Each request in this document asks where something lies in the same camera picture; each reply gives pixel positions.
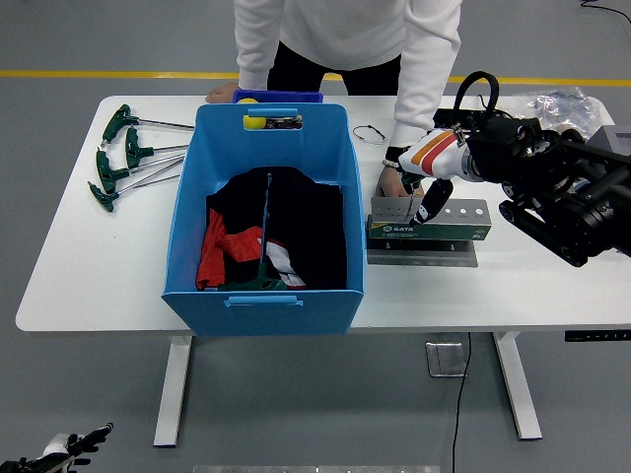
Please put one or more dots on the black table control panel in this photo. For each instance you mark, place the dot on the black table control panel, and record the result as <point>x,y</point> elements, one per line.
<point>586,336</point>

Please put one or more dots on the clear plastic parts bag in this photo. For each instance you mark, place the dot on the clear plastic parts bag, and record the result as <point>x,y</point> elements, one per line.
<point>557,101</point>

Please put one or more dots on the person's left hand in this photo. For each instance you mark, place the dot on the person's left hand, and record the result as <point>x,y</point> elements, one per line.
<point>391,184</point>

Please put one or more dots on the black plastic tray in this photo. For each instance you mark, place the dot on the black plastic tray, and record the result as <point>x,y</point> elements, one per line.
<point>443,118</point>

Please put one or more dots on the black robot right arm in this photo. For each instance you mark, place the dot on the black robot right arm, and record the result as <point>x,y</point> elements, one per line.
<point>567,197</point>

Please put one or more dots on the green grey hex key holder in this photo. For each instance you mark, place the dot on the green grey hex key holder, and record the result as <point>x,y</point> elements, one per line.
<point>443,231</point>

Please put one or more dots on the dark blue plastic bin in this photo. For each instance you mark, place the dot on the dark blue plastic bin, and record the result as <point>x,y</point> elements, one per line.
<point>286,95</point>

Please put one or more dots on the person's right hand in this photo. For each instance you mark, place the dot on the person's right hand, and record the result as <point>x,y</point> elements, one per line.
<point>222,93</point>

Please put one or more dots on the grey box device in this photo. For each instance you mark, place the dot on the grey box device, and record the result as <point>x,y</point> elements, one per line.
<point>613,138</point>

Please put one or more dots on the metal floor plate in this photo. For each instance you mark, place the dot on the metal floor plate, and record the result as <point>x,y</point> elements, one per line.
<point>443,359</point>

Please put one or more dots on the black and red clothing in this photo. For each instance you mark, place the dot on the black and red clothing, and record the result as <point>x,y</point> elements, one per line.
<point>310,226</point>

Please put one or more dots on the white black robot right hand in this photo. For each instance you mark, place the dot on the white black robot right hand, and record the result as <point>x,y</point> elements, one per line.
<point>439,157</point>

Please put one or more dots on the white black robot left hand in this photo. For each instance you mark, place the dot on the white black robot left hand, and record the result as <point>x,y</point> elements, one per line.
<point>74,443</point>

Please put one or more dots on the yellow ball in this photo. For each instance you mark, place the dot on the yellow ball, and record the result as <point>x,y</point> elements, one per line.
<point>254,123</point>

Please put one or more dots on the black wrist watch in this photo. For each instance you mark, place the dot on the black wrist watch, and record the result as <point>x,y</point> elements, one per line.
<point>396,154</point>

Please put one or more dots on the person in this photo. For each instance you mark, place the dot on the person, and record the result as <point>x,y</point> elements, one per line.
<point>345,29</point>

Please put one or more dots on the white table leg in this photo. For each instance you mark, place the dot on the white table leg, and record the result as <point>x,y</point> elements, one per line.
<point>517,394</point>
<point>172,394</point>

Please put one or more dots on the light blue plastic storage box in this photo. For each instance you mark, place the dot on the light blue plastic storage box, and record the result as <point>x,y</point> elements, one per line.
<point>276,317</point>

